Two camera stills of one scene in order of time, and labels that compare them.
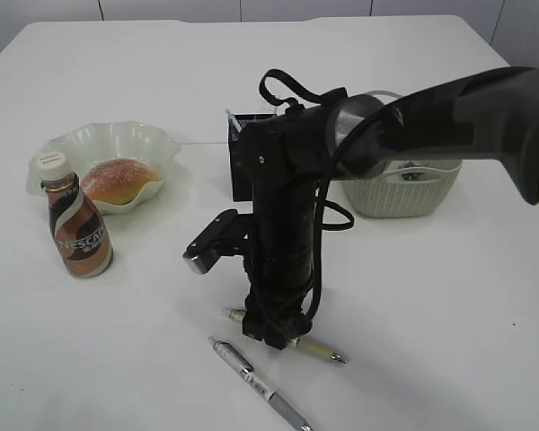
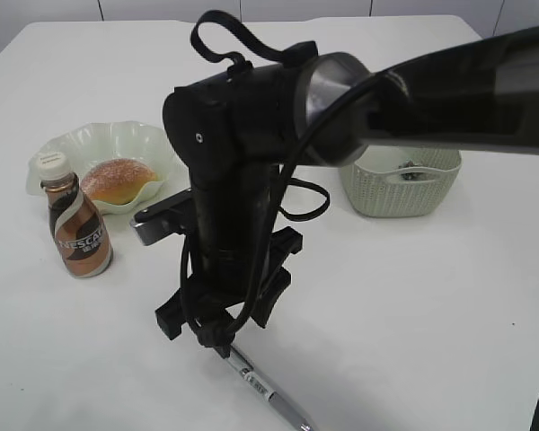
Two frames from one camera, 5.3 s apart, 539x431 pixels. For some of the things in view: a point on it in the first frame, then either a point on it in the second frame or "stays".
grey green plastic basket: [406, 189] stays
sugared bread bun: [115, 181] stays
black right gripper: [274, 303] -> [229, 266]
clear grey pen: [247, 371] stays
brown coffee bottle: [81, 235] stays
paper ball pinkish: [412, 176] -> [407, 163]
